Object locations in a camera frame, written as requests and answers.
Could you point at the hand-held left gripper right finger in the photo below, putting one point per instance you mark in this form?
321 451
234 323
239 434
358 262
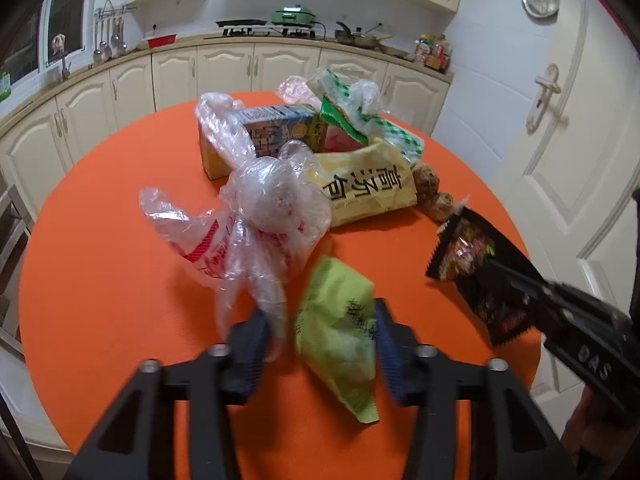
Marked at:
395 355

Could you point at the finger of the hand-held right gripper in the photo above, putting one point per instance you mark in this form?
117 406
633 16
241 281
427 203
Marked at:
522 280

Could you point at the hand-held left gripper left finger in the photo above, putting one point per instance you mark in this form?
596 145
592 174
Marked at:
252 355

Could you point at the black snack packet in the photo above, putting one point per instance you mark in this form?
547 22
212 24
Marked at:
467 260

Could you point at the light green snack packet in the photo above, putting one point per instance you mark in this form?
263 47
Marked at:
335 340

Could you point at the green checkered plastic bag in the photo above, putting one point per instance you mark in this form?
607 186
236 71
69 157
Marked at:
395 132

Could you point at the person's right forearm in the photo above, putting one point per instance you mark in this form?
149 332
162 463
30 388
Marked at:
590 430

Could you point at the brown lumpy ball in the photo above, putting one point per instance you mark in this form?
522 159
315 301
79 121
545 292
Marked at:
442 206
426 180

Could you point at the white panel door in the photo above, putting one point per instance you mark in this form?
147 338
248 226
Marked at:
575 150

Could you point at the clear plastic bag red print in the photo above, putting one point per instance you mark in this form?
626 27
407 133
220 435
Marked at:
270 200

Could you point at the yellow snack bag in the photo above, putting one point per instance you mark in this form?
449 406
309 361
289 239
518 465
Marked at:
370 185

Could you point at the green and red snack packet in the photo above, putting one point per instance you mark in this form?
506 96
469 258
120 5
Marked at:
342 135

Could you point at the blue and yellow drink carton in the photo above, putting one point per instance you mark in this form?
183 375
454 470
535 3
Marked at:
285 127

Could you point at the group of condiment bottles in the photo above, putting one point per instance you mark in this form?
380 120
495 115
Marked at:
432 52

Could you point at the wooden chair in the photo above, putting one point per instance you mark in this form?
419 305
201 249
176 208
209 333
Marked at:
12 250

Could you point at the pink plastic bag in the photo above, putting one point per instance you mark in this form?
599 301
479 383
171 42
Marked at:
295 87

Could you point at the cream kitchen base cabinets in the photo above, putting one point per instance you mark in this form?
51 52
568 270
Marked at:
225 67

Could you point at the steel wok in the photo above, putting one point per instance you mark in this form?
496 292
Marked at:
357 37

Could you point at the black gas stove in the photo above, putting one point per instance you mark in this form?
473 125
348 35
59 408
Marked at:
265 27

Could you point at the steel faucet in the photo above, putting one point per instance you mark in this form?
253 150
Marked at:
66 69

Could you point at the green electric cooker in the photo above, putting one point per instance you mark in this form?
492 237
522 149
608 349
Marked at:
295 15

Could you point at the utensil rack with ladles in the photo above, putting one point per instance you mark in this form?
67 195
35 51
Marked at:
107 35

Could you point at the green hanging packet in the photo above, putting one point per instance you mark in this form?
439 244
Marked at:
4 87

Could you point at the kitchen window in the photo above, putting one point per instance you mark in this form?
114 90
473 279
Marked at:
60 15

